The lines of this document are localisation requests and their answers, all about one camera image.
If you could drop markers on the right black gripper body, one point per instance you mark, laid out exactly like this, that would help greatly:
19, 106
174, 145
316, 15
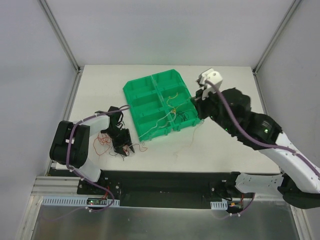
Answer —
200, 105

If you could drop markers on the right white cable duct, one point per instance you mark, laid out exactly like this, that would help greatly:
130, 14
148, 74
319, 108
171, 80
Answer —
219, 205

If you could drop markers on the green plastic bin right column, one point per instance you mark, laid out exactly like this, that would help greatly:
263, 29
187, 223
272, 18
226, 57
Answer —
176, 100

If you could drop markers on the green plastic bin column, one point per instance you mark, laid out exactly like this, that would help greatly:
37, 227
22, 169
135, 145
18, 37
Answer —
176, 100
146, 108

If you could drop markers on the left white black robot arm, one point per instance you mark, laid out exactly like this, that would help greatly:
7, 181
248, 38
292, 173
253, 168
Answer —
70, 146

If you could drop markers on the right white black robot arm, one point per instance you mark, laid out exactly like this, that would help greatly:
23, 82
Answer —
299, 182

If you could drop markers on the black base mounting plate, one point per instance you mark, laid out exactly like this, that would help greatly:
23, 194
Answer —
182, 190

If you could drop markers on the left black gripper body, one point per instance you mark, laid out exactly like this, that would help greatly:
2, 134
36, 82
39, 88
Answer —
122, 142

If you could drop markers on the white cable duct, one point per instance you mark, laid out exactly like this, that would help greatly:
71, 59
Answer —
64, 201
219, 205

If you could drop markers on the aluminium frame rail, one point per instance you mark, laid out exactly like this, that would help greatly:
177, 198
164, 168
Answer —
55, 186

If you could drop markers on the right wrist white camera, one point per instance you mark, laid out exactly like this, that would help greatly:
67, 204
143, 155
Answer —
210, 81

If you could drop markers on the green plastic bin left column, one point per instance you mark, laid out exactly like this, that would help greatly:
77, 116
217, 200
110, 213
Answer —
146, 108

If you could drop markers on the left white cable duct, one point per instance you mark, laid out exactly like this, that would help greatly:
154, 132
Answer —
64, 201

